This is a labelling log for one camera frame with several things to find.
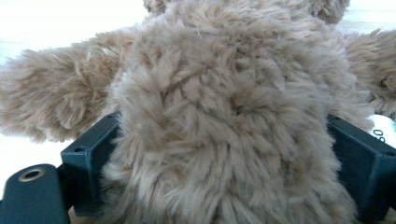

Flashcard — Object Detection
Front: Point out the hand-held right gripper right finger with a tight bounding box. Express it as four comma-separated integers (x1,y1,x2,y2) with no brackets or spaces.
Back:
326,113,396,222

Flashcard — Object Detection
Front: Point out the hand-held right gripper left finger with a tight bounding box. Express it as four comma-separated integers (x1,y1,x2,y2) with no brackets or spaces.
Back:
60,111,123,217

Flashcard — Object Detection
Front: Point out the brown teddy bear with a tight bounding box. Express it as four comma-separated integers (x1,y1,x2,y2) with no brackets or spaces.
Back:
0,0,396,224

